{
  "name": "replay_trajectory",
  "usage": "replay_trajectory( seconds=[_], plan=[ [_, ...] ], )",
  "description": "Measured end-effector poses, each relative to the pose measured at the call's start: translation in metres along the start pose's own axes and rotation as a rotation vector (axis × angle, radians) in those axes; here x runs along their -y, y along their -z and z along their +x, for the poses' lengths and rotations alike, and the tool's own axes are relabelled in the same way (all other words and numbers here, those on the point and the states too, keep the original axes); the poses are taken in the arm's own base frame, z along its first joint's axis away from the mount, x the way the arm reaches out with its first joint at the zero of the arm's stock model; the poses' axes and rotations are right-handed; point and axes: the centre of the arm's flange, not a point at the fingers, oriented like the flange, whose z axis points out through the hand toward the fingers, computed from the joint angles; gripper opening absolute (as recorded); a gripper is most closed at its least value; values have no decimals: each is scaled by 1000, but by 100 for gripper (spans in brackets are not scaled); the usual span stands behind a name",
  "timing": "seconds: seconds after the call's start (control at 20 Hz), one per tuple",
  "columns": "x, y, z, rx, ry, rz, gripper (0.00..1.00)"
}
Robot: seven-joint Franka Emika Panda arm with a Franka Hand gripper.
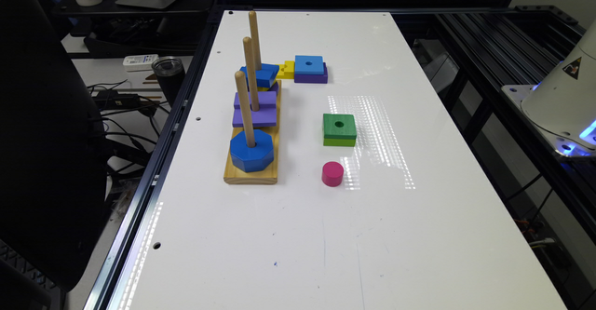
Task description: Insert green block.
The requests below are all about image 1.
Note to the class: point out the light blue square block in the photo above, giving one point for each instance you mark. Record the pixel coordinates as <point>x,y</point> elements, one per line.
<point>311,65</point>

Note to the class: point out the magenta cylinder block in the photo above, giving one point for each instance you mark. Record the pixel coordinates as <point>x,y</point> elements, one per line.
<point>332,173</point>

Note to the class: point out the blue block on far peg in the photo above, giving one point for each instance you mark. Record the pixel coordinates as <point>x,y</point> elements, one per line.
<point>266,77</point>

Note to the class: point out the purple square block on peg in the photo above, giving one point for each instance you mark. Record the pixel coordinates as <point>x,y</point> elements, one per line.
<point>265,117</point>

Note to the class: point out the dark purple square block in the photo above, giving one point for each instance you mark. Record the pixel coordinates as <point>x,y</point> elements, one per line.
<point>313,78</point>

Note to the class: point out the far wooden peg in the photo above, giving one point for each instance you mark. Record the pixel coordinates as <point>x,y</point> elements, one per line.
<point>253,22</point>

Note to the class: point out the green square block with hole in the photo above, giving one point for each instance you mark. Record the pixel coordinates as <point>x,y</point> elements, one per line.
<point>339,130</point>

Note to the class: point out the near wooden peg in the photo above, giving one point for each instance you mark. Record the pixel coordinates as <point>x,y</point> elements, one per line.
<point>245,108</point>

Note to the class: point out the black tumbler cup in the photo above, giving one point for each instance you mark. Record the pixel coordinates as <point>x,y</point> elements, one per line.
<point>170,74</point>

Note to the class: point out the wooden base board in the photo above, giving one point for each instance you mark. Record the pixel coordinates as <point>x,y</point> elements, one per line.
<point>234,175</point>

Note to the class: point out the wooden peg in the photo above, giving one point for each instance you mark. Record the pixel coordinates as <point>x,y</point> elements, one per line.
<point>253,22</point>
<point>245,108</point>
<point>251,72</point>

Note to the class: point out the blue octagon block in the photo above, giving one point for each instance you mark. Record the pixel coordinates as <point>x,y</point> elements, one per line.
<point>250,159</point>

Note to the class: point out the black chair back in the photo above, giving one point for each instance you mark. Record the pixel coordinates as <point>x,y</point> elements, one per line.
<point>53,175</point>

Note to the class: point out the white remote device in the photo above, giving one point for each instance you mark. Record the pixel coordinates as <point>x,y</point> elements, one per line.
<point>139,63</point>

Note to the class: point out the middle wooden peg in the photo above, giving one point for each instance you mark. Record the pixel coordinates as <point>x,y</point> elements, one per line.
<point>251,72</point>

